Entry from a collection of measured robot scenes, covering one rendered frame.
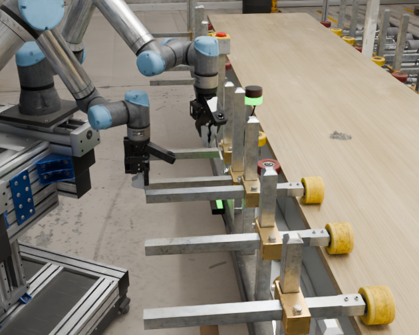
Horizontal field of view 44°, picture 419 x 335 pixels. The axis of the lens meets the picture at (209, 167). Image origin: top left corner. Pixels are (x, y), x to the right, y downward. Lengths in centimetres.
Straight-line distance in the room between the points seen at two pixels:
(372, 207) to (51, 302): 139
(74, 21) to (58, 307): 116
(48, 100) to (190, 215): 151
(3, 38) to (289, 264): 89
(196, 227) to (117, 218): 49
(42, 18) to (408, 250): 111
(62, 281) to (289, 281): 149
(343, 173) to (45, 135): 105
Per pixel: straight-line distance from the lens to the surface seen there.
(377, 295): 117
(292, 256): 109
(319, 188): 156
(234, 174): 180
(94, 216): 326
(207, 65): 162
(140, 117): 165
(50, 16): 143
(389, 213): 161
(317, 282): 168
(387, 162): 192
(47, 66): 192
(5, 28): 144
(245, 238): 132
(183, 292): 263
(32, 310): 234
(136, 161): 171
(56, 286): 243
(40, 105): 194
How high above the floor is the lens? 172
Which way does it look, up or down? 27 degrees down
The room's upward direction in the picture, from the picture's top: straight up
